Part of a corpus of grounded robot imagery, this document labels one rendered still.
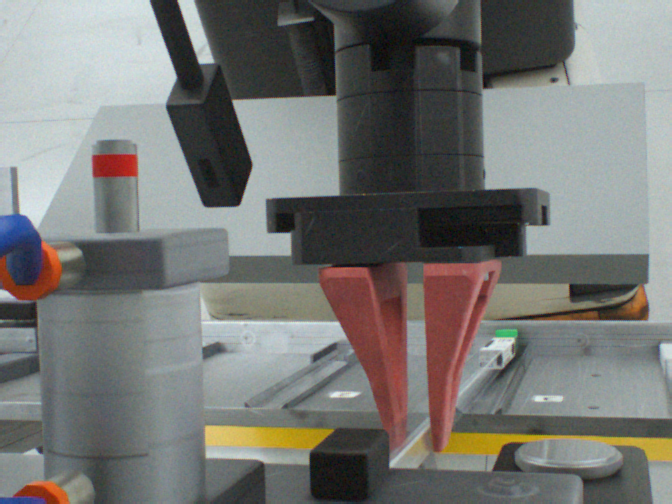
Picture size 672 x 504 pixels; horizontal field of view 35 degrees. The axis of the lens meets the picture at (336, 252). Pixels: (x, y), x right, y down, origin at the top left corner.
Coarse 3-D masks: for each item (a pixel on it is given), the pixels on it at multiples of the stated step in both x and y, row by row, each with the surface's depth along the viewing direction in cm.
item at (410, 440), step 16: (496, 336) 70; (512, 336) 69; (480, 352) 62; (496, 352) 62; (464, 368) 56; (480, 368) 55; (496, 368) 60; (464, 384) 50; (480, 384) 54; (464, 400) 49; (416, 416) 43; (400, 432) 39; (416, 432) 39; (400, 448) 37; (416, 448) 38; (432, 448) 41; (400, 464) 36; (416, 464) 38
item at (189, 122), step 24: (216, 72) 34; (192, 96) 33; (216, 96) 34; (192, 120) 33; (216, 120) 34; (192, 144) 34; (216, 144) 34; (240, 144) 36; (192, 168) 35; (216, 168) 35; (240, 168) 36; (216, 192) 35; (240, 192) 36
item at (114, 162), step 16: (96, 144) 14; (112, 144) 14; (128, 144) 14; (96, 160) 14; (112, 160) 14; (128, 160) 14; (96, 176) 14; (112, 176) 14; (128, 176) 14; (96, 192) 14; (112, 192) 14; (128, 192) 14; (96, 208) 14; (112, 208) 14; (128, 208) 14; (96, 224) 14; (112, 224) 14; (128, 224) 14
